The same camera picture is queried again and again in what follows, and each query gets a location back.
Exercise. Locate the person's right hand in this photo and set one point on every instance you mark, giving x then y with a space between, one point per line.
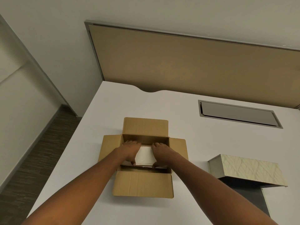
164 153

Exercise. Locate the person's left hand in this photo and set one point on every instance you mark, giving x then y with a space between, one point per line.
127 152

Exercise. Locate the person's right thumb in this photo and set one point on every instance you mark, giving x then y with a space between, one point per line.
156 164

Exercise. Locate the person's left thumb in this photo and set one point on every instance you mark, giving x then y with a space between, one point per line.
132 162

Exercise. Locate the white paper stack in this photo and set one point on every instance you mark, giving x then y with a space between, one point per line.
144 156

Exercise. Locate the person's left forearm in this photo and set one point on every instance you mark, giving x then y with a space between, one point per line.
77 192

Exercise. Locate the person's right forearm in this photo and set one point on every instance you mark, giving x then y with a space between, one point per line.
218 192

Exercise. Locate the open brown cardboard box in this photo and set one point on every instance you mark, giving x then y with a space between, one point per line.
143 159

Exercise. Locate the leaf-patterned gift box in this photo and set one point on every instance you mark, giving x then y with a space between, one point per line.
250 175

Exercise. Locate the tan desk partition panel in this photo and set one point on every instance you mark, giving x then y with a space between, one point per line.
194 63

